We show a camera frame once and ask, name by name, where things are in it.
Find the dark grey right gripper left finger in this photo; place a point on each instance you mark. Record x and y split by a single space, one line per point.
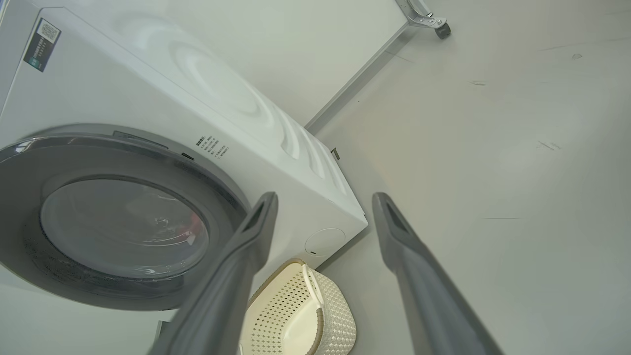
217 296

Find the red cloth garment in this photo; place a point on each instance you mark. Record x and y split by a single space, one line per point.
197 229

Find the white partition panel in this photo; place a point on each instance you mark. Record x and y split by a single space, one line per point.
320 49

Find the white front-load washing machine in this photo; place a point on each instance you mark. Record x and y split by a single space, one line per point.
148 98

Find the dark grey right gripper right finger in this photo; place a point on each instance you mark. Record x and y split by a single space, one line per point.
429 296

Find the black label sticker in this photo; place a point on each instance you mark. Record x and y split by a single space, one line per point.
42 45

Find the cream perforated laundry basket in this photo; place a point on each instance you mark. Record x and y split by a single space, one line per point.
296 315

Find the washing machine door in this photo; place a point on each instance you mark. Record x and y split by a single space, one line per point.
24 197

